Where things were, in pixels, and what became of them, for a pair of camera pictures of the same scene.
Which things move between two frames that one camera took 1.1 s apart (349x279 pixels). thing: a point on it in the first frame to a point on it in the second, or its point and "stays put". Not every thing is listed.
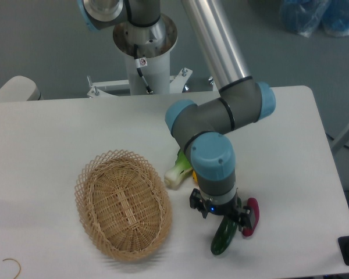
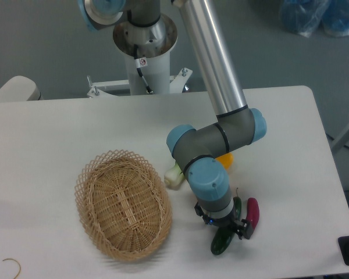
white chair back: (17, 88) stays put
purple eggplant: (253, 204) stays put
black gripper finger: (245, 221) to (245, 229)
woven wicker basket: (123, 206) stays put
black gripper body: (234, 209) to (230, 222)
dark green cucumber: (224, 235) stays put
